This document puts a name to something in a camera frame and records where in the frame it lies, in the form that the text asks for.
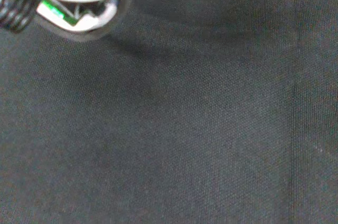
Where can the black cloth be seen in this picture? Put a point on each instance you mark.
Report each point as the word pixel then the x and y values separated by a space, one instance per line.
pixel 169 129

